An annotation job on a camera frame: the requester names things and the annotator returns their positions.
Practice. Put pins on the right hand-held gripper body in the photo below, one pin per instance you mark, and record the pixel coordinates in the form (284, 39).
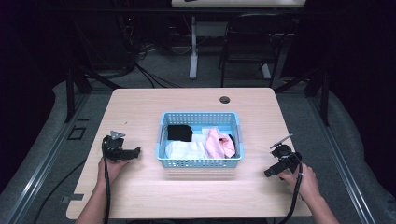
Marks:
(285, 155)

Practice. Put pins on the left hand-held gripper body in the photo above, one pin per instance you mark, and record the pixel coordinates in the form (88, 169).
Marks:
(112, 144)

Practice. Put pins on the black cloth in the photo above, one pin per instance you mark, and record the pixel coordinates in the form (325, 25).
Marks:
(180, 132)

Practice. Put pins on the white cloth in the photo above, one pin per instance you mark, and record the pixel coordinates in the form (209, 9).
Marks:
(185, 150)

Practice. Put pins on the pink cloth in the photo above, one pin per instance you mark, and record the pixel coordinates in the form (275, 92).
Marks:
(218, 143)

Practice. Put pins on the light blue plastic basket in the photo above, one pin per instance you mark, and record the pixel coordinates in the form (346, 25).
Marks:
(199, 140)

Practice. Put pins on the person's left hand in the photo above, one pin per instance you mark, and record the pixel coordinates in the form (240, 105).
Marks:
(110, 170)

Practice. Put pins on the person's right hand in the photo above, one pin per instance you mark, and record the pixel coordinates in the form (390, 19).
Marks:
(303, 183)

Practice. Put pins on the black metal stand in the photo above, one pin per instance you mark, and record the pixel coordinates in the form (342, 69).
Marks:
(77, 81)
(314, 90)

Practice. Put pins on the black folding chair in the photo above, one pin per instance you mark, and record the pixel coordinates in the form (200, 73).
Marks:
(253, 46)

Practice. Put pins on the white desk leg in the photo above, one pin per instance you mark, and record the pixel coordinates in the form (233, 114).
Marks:
(193, 49)

